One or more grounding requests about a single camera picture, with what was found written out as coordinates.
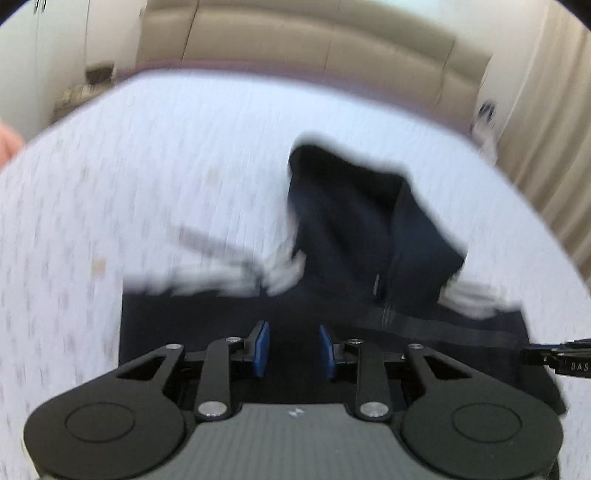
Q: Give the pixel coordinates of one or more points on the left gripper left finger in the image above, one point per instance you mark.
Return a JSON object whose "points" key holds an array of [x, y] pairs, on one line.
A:
{"points": [[231, 367]]}

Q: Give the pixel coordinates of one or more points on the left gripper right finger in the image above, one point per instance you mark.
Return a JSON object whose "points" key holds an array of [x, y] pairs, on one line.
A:
{"points": [[360, 365]]}

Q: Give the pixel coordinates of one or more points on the black hoodie white stripes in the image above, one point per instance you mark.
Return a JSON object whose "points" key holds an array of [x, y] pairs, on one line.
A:
{"points": [[369, 263]]}

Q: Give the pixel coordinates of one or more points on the beige curtain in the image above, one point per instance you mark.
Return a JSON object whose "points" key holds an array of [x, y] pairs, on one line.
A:
{"points": [[545, 147]]}

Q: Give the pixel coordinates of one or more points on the bed with floral sheet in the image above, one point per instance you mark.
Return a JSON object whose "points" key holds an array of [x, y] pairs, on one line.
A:
{"points": [[100, 196]]}

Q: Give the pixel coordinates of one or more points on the white tote bag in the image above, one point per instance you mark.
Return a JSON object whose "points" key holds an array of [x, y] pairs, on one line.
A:
{"points": [[484, 133]]}

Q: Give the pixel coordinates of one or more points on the pink folded blanket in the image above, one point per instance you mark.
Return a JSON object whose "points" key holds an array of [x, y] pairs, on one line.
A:
{"points": [[11, 143]]}

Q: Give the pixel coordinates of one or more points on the left bedside table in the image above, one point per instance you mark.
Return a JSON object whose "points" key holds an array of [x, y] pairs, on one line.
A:
{"points": [[76, 96]]}

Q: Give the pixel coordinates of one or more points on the brown patterned bag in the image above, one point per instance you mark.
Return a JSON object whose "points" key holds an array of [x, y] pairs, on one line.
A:
{"points": [[99, 73]]}

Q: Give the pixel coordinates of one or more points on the beige padded headboard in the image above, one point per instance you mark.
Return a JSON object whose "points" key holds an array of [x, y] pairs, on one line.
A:
{"points": [[378, 46]]}

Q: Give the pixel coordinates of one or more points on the white wardrobe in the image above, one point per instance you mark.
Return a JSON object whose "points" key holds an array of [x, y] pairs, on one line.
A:
{"points": [[47, 46]]}

